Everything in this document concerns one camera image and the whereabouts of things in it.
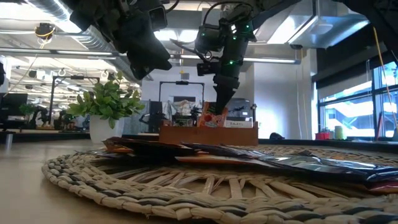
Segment silver ceiling duct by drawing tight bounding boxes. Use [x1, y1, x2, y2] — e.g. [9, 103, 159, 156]
[27, 0, 141, 83]

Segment dark shiny foil tea packet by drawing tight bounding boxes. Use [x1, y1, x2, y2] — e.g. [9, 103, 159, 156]
[257, 150, 398, 184]

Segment dark brown tea packet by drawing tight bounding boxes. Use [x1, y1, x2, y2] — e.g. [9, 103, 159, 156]
[102, 136, 200, 157]

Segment orange red fruit tea packet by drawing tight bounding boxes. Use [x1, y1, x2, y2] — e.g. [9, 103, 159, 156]
[197, 101, 229, 128]

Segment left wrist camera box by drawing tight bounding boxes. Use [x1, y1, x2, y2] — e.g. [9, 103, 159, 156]
[148, 4, 169, 32]

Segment black ceiling device yellow cable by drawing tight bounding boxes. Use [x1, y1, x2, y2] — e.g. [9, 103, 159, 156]
[34, 22, 57, 40]

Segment purple tea packet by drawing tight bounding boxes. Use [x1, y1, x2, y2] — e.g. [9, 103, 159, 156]
[88, 150, 131, 158]

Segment green plant in white pot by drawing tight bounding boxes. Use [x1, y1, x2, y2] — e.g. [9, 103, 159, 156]
[67, 70, 146, 144]

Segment black foil tea packet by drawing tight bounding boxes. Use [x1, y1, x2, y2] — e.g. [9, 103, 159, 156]
[180, 142, 268, 159]

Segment yellow cord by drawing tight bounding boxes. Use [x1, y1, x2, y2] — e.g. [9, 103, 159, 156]
[372, 27, 398, 131]

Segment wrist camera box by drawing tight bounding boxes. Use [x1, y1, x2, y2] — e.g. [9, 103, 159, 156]
[148, 4, 169, 32]
[196, 60, 223, 77]

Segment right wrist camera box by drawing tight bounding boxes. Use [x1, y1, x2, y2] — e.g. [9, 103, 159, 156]
[196, 60, 223, 77]

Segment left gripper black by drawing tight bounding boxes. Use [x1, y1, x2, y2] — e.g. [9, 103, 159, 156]
[70, 0, 172, 80]

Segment grey window roller blind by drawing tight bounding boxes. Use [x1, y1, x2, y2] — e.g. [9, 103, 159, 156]
[317, 79, 374, 102]

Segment black camera gantry frame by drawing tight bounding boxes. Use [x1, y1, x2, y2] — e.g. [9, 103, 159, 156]
[48, 75, 101, 127]
[158, 80, 206, 110]

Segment round woven straw placemat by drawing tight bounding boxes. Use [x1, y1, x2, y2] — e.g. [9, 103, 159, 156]
[41, 144, 398, 224]

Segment plain orange tea packet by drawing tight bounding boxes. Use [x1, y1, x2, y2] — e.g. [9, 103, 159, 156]
[104, 144, 134, 154]

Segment pale draped cloth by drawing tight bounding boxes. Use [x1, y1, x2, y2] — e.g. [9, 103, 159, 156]
[163, 100, 203, 125]

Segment black distant monitor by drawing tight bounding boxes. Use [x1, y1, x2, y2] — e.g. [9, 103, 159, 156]
[0, 92, 29, 118]

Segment grey ceiling box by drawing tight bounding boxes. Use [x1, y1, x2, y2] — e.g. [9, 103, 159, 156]
[201, 7, 223, 27]

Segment background black robot arms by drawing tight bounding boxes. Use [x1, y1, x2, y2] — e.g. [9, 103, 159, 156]
[30, 105, 91, 131]

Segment long ceiling tube light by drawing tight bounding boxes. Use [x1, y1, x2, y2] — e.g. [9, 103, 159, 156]
[0, 48, 301, 65]

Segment dark computer monitor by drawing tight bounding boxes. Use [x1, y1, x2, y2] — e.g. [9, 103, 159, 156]
[228, 98, 252, 121]

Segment wooden divided organiser box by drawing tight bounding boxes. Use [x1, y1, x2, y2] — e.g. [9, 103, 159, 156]
[159, 121, 260, 146]

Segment small distant green plant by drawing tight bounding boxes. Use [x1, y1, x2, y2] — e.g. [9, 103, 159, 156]
[19, 102, 39, 118]

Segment grey partition panel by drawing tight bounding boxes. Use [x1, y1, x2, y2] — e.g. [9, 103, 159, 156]
[123, 100, 150, 135]

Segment white orange Tazo tea packet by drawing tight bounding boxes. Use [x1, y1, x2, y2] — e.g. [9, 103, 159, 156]
[224, 119, 253, 129]
[175, 154, 280, 169]

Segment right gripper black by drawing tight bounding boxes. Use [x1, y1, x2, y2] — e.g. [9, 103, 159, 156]
[213, 17, 257, 115]

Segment large black framed window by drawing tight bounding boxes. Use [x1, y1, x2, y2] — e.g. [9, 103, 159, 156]
[317, 58, 398, 139]

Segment white ceiling duct hood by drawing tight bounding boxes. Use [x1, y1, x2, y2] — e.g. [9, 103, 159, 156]
[257, 0, 371, 50]

